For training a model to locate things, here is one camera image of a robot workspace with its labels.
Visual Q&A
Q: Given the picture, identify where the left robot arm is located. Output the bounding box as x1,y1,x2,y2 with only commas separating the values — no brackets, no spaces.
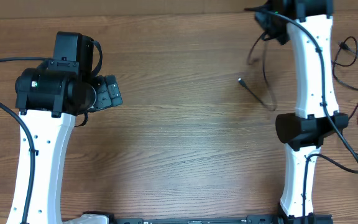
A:
7,32,122,223

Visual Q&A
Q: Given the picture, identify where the right camera black cable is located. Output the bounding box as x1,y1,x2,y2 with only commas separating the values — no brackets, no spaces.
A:
244,7,358,224

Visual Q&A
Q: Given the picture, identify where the left camera black cable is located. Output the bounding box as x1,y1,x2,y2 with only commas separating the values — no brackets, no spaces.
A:
0,57,51,224

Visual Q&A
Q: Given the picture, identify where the camera black cable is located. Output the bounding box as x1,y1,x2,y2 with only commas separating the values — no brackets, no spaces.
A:
244,7,358,224
0,57,51,224

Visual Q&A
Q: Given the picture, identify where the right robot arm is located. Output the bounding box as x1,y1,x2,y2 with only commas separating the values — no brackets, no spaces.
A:
255,1,348,223

